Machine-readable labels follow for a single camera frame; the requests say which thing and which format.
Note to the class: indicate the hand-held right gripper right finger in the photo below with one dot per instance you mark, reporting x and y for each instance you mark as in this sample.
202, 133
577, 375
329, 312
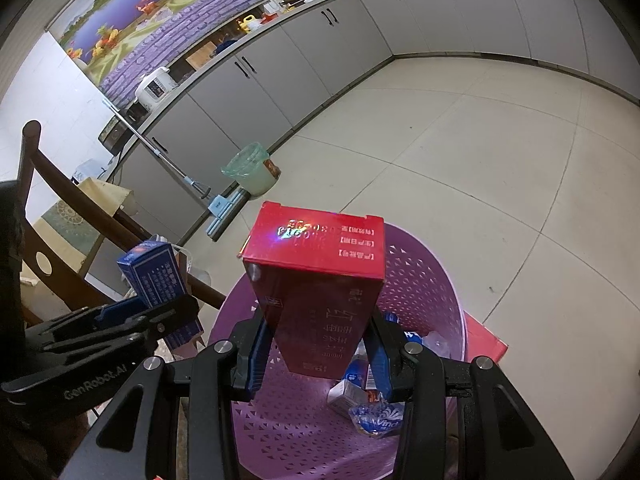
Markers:
385, 370

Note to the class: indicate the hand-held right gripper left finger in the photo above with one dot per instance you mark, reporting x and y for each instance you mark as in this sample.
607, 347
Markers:
252, 365

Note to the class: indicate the purple perforated basket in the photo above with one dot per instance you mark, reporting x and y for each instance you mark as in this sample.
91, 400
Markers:
425, 285

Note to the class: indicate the blue tissue packet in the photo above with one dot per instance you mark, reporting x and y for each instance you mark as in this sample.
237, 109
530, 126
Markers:
377, 420

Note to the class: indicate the blue box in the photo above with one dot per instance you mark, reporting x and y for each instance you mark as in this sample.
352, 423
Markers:
155, 270

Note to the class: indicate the flat mop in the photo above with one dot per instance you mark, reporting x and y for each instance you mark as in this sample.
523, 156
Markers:
165, 160

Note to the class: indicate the blue white plastic packet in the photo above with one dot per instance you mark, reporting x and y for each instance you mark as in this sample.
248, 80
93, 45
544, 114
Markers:
355, 367

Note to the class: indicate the long red box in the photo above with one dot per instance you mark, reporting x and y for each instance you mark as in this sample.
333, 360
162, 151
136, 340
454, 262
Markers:
320, 280

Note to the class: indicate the yellow bottle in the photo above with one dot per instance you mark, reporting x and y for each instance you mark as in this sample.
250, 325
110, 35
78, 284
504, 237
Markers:
249, 24

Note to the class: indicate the cardboard box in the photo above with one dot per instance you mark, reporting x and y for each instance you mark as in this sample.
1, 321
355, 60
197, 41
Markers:
105, 195

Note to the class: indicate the grey kitchen base cabinets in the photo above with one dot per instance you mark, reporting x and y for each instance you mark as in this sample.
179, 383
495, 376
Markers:
300, 50

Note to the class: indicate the wall poster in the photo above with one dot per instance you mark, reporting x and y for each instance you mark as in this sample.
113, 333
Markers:
150, 25

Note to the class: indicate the white rice cooker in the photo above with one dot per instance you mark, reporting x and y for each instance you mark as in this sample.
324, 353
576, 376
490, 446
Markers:
155, 89

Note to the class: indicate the wooden bench backrest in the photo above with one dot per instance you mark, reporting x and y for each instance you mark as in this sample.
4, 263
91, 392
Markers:
30, 160

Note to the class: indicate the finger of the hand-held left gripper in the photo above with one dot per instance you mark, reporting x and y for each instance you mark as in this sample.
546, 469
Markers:
120, 312
95, 350

